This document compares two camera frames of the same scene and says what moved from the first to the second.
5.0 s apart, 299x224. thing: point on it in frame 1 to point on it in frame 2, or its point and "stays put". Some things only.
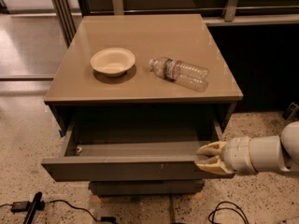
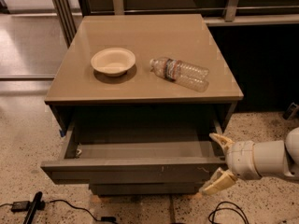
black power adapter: [21, 206] stays put
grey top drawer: [135, 150] stays put
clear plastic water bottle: [180, 72] stays put
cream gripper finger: [213, 164] to [220, 179]
